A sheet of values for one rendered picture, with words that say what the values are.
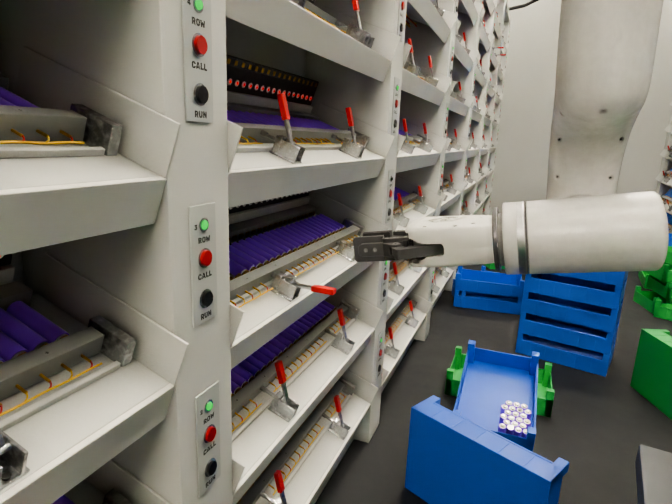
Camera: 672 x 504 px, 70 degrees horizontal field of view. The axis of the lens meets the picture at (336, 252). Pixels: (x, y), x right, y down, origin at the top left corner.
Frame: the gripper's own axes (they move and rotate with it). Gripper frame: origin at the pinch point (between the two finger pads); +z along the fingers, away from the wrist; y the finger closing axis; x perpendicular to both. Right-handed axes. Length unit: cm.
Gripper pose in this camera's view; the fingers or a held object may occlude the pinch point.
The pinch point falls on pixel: (374, 245)
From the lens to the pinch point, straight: 62.7
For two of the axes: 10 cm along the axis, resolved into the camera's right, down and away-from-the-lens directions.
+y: -3.6, 2.1, -9.1
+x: 1.2, 9.8, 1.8
